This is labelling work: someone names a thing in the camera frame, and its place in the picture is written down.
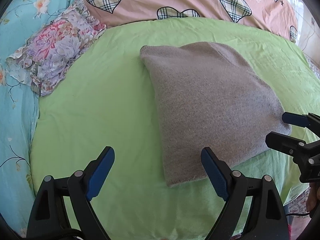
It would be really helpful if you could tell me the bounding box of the black cable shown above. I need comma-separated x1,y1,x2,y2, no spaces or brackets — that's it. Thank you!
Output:
286,211,313,217

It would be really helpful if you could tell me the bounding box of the beige knit sweater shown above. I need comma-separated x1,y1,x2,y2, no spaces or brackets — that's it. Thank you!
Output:
139,42,292,188

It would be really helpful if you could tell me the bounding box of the green bed sheet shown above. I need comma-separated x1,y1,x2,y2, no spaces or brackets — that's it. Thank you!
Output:
29,17,320,240

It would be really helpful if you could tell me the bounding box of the floral ruffled pillow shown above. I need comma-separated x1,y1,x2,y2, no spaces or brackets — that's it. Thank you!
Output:
5,0,107,97

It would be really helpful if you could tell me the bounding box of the teal floral bed sheet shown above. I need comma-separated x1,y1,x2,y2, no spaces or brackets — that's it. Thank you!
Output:
0,0,87,238

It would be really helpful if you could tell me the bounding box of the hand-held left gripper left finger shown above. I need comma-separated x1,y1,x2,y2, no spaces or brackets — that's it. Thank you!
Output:
26,146,115,240

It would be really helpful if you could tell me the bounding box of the thin wall cable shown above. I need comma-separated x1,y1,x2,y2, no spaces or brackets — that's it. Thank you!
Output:
300,17,317,52

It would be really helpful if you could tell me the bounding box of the person's right hand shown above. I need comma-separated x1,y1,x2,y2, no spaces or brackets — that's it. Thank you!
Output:
306,182,320,213

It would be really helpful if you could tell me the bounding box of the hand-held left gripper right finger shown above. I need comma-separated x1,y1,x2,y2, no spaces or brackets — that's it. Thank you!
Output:
201,147,290,240

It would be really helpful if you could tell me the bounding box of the patterned mattress cover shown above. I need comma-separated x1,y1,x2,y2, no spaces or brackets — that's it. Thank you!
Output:
303,53,320,81

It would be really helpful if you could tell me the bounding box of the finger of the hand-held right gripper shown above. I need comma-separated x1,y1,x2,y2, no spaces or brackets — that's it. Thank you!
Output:
282,112,320,130
265,131,320,161

